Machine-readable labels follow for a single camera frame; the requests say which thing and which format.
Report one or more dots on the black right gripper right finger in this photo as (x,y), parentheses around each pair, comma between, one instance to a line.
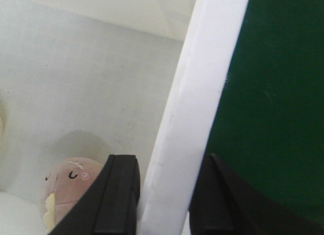
(223,203)

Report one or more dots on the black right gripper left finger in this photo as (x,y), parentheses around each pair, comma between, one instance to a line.
(109,206)

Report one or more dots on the pink round plush toy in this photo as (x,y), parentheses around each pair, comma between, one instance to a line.
(62,188)

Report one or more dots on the white plastic tote box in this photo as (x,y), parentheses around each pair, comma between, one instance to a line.
(91,78)

